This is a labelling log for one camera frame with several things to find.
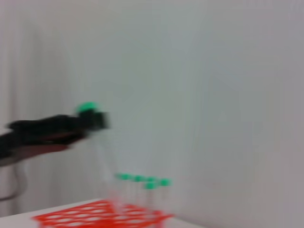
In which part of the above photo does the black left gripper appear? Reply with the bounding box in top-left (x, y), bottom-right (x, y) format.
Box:
top-left (0, 111), bottom-right (112, 162)

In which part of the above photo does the orange plastic test tube rack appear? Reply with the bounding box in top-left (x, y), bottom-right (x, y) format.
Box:
top-left (30, 199), bottom-right (175, 228)

